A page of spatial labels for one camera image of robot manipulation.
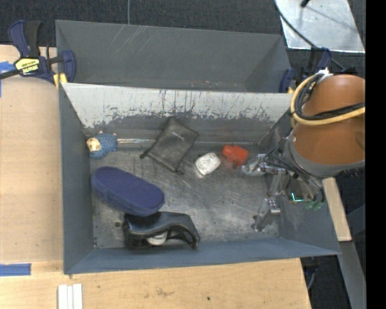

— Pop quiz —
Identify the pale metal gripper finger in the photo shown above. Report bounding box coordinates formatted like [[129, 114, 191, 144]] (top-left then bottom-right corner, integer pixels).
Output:
[[252, 198, 282, 232], [241, 154, 269, 177]]

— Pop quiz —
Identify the red small plastic object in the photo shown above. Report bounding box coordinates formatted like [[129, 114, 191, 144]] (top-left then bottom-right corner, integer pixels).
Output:
[[221, 144, 250, 169]]

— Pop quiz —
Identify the white small lumpy object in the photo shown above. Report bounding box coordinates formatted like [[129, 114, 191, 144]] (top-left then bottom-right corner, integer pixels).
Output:
[[194, 152, 221, 176]]

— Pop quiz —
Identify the black mesh pouch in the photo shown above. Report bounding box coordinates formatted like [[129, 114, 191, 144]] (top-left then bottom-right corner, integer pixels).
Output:
[[139, 116, 201, 175]]

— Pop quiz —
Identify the black spring clamp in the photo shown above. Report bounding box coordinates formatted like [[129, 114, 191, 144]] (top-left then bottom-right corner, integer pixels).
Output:
[[122, 211, 201, 251]]

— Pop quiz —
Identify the blue oval case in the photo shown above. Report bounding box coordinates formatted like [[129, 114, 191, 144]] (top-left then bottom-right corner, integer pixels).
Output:
[[90, 165, 166, 218]]

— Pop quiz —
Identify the grey metal bin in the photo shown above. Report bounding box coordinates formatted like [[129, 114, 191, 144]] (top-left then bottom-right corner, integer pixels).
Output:
[[55, 19, 342, 276]]

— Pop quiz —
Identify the blue knitted toy animal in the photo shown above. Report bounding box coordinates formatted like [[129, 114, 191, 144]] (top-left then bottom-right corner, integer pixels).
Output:
[[86, 131, 118, 160]]

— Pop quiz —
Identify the pale wood board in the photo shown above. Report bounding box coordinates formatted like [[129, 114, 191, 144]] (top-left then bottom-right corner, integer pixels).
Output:
[[0, 75, 65, 265]]

